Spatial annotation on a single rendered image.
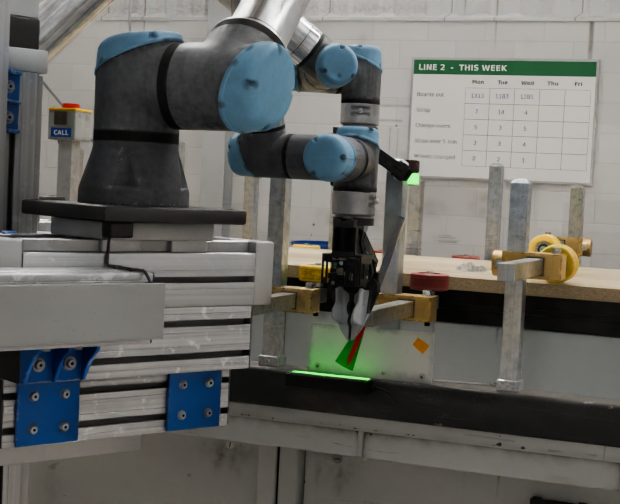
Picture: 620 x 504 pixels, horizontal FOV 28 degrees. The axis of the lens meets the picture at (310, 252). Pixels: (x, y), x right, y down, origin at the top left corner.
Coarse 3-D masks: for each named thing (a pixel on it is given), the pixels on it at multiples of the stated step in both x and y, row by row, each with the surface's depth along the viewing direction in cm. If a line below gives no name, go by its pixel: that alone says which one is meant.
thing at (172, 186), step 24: (96, 144) 168; (120, 144) 165; (144, 144) 165; (168, 144) 168; (96, 168) 166; (120, 168) 165; (144, 168) 165; (168, 168) 167; (96, 192) 165; (120, 192) 164; (144, 192) 164; (168, 192) 166
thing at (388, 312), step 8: (384, 304) 236; (392, 304) 237; (400, 304) 239; (408, 304) 244; (376, 312) 225; (384, 312) 230; (392, 312) 234; (400, 312) 239; (408, 312) 244; (368, 320) 224; (376, 320) 225; (384, 320) 230; (392, 320) 234
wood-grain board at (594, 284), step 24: (288, 264) 278; (408, 264) 300; (432, 264) 305; (456, 264) 310; (480, 264) 315; (456, 288) 264; (480, 288) 262; (504, 288) 260; (528, 288) 258; (552, 288) 257; (576, 288) 255; (600, 288) 253
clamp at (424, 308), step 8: (384, 296) 249; (392, 296) 248; (400, 296) 248; (408, 296) 247; (416, 296) 247; (424, 296) 247; (432, 296) 248; (416, 304) 247; (424, 304) 246; (432, 304) 247; (416, 312) 247; (424, 312) 246; (432, 312) 247; (408, 320) 247; (416, 320) 247; (424, 320) 246; (432, 320) 247
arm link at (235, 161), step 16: (240, 0) 198; (272, 128) 205; (240, 144) 207; (256, 144) 205; (272, 144) 205; (240, 160) 207; (256, 160) 206; (272, 160) 205; (256, 176) 209; (272, 176) 208; (288, 176) 206
